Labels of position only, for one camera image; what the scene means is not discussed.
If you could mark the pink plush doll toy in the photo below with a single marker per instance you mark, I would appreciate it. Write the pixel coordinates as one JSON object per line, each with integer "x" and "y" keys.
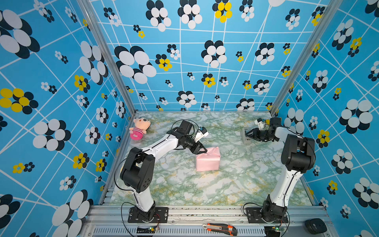
{"x": 141, "y": 125}

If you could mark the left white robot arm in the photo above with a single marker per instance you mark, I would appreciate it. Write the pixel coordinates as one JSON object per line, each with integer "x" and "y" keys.
{"x": 138, "y": 169}

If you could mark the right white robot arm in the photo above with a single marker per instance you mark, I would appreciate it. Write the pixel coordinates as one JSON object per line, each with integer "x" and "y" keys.
{"x": 298, "y": 156}

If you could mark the black computer mouse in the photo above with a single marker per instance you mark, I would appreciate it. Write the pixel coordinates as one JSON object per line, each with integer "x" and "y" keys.
{"x": 315, "y": 226}

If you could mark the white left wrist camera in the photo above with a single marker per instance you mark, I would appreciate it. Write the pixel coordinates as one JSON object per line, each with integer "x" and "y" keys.
{"x": 204, "y": 131}

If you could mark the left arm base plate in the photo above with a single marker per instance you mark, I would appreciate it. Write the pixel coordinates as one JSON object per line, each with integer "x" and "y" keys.
{"x": 154, "y": 215}

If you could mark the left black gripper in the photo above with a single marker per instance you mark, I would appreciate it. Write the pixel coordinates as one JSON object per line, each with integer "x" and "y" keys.
{"x": 197, "y": 147}

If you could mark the red black utility knife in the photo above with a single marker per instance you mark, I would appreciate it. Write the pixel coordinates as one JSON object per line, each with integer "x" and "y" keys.
{"x": 221, "y": 228}

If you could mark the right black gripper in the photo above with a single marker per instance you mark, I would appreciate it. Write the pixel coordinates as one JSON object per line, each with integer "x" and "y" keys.
{"x": 254, "y": 134}

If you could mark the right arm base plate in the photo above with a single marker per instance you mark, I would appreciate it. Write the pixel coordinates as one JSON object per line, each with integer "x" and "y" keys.
{"x": 268, "y": 213}

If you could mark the purple wrapping paper sheet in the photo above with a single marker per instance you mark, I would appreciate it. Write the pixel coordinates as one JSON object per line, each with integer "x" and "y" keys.
{"x": 208, "y": 161}

